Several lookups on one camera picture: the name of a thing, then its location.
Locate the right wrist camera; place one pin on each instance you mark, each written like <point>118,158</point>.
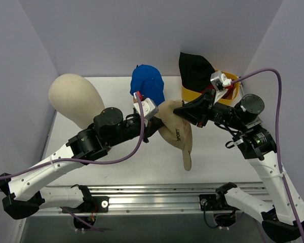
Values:
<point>221,83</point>

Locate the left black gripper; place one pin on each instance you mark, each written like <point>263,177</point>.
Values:
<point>150,126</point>

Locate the yellow plastic bin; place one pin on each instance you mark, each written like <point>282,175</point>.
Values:
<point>188,95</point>

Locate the beige baseball cap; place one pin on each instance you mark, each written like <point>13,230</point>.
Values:
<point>176,130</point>

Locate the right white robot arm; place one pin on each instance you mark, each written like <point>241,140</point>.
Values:
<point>283,218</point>

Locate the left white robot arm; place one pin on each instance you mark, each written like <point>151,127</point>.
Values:
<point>27,193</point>

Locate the blue baseball cap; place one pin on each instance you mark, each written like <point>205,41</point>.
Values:
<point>148,81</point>

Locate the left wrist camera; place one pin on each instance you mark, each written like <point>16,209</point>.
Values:
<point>147,105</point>

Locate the aluminium side rail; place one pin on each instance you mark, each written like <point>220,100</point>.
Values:
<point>241,88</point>

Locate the black bucket hat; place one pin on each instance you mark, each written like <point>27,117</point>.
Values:
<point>195,72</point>

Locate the dark red cap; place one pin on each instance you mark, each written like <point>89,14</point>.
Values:
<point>229,92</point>

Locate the beige mannequin head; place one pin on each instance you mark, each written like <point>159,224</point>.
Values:
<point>76,98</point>

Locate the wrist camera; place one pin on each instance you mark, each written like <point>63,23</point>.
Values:
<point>221,83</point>
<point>147,105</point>

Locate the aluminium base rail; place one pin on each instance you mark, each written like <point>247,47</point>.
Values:
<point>154,199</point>

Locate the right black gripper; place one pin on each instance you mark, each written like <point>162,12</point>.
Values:
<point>204,108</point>

